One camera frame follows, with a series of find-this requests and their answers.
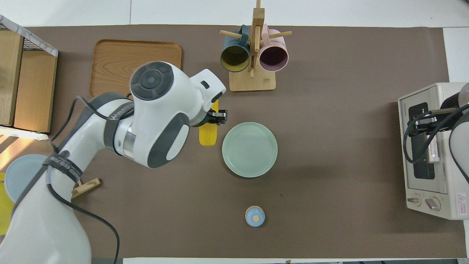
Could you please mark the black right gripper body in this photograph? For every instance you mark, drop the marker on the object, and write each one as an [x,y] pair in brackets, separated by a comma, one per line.
[445,110]

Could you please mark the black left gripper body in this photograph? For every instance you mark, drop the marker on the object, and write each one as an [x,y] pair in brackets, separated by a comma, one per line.
[207,119]

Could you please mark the yellow corn cob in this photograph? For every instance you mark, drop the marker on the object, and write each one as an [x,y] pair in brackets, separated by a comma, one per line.
[208,137]

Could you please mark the pale green plate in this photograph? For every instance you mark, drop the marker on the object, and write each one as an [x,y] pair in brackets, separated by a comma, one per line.
[250,149]

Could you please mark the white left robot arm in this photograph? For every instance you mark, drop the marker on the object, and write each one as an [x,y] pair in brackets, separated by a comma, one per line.
[161,110]

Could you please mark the white toaster oven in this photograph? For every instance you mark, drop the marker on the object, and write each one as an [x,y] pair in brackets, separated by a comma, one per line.
[450,205]

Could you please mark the wooden mug tree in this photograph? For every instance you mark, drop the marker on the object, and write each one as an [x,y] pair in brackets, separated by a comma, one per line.
[253,82]

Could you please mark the dark teal mug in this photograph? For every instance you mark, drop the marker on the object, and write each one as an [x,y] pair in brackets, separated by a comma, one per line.
[234,58]

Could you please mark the pink mug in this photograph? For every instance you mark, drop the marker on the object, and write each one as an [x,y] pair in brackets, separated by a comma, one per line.
[273,58]

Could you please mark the small blue lid wooden knob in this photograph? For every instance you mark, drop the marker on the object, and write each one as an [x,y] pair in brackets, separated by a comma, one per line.
[255,216]

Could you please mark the brown table mat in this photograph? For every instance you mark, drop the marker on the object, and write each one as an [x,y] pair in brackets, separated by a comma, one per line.
[329,165]

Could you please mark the wooden serving tray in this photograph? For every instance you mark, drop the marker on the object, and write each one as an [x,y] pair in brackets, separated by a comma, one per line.
[121,58]

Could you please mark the wooden dish rack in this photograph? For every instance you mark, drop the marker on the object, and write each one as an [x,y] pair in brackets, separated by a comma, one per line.
[88,185]

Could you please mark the light blue plate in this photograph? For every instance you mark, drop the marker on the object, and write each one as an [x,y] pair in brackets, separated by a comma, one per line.
[22,176]

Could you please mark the yellow plate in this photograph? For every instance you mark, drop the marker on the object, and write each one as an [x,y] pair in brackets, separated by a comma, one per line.
[4,212]

